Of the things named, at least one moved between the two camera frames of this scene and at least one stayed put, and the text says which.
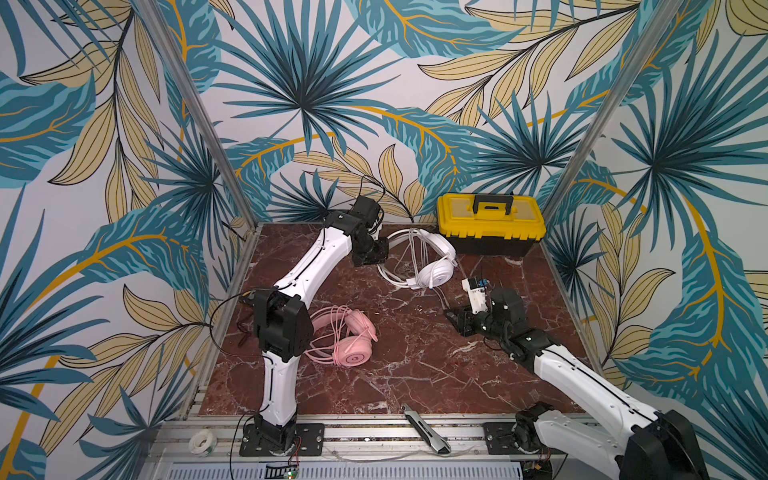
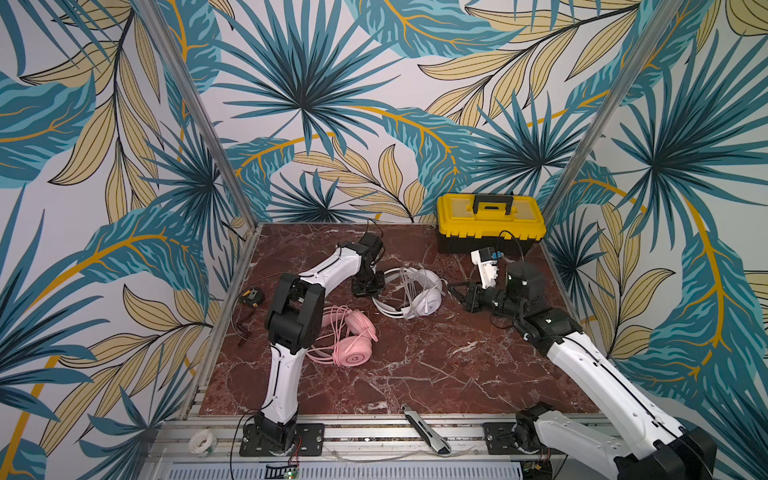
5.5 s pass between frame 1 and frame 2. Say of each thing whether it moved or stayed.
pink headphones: stayed
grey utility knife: stayed
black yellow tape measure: stayed
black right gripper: moved
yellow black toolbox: stayed
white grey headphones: moved
